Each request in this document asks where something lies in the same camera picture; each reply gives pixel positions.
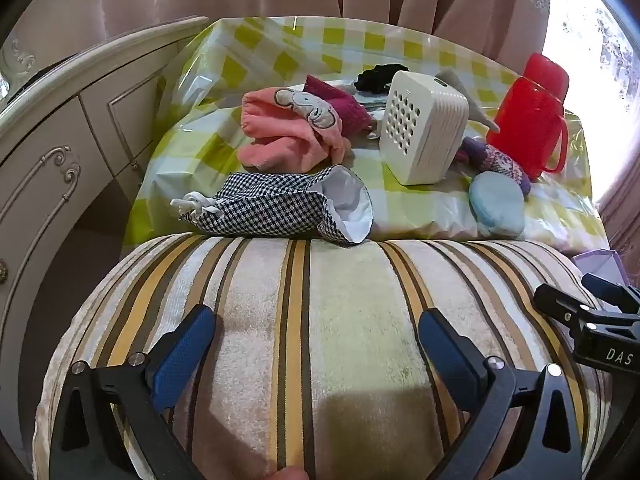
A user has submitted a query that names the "white ornate cabinet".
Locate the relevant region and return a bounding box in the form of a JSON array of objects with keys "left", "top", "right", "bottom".
[{"left": 0, "top": 16, "right": 211, "bottom": 461}]

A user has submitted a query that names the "magenta knitted glove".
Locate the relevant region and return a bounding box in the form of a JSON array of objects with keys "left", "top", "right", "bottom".
[{"left": 302, "top": 74, "right": 375, "bottom": 137}]

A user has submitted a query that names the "white perforated plastic device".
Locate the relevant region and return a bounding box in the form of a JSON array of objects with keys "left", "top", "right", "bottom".
[{"left": 378, "top": 70, "right": 471, "bottom": 186}]

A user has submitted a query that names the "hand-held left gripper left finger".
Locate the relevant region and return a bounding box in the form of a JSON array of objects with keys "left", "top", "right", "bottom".
[{"left": 56, "top": 304, "right": 217, "bottom": 480}]

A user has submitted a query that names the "yellow checkered plastic tablecloth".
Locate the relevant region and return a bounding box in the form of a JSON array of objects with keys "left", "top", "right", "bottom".
[{"left": 122, "top": 15, "right": 608, "bottom": 253}]

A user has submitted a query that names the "black fuzzy cloth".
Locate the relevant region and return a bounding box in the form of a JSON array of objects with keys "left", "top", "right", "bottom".
[{"left": 354, "top": 63, "right": 411, "bottom": 95}]

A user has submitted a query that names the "pink cartoon print cloth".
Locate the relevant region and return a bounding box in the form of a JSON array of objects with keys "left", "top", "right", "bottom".
[{"left": 236, "top": 85, "right": 353, "bottom": 171}]

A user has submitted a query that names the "houndstooth drawstring bag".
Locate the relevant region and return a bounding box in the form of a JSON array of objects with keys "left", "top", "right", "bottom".
[{"left": 170, "top": 164, "right": 375, "bottom": 246}]

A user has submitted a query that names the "striped beige cushion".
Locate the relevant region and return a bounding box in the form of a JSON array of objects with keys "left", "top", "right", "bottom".
[{"left": 32, "top": 232, "right": 616, "bottom": 480}]

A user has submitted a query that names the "light blue towel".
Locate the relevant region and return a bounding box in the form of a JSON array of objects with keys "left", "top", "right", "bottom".
[{"left": 468, "top": 171, "right": 525, "bottom": 223}]

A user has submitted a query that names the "purple cardboard box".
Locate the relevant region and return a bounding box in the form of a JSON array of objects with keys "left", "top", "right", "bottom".
[{"left": 572, "top": 249, "right": 633, "bottom": 291}]

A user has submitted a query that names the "pale blue soft pad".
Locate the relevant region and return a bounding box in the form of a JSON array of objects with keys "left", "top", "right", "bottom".
[{"left": 477, "top": 207, "right": 527, "bottom": 239}]

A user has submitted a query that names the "purple patterned sock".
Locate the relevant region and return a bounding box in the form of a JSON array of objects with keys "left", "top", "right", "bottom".
[{"left": 452, "top": 136, "right": 532, "bottom": 196}]

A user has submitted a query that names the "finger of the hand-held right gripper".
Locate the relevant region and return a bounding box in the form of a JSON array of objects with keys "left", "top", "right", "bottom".
[
  {"left": 532, "top": 284, "right": 640, "bottom": 376},
  {"left": 582, "top": 272, "right": 640, "bottom": 313}
]

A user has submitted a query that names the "red thermos jug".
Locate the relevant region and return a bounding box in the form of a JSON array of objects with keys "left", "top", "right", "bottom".
[{"left": 486, "top": 52, "right": 571, "bottom": 181}]

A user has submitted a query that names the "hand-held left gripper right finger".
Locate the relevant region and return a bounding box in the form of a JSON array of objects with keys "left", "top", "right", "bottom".
[{"left": 417, "top": 308, "right": 583, "bottom": 480}]

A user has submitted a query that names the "grey cloth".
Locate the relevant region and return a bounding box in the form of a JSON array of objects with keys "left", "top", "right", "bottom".
[{"left": 434, "top": 70, "right": 501, "bottom": 133}]

